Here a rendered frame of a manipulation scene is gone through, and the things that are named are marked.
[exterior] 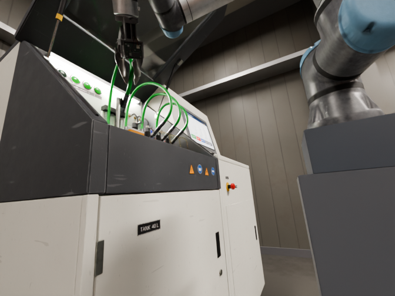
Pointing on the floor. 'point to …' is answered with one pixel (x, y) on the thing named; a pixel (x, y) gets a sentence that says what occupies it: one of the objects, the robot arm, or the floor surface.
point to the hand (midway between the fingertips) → (130, 80)
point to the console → (230, 211)
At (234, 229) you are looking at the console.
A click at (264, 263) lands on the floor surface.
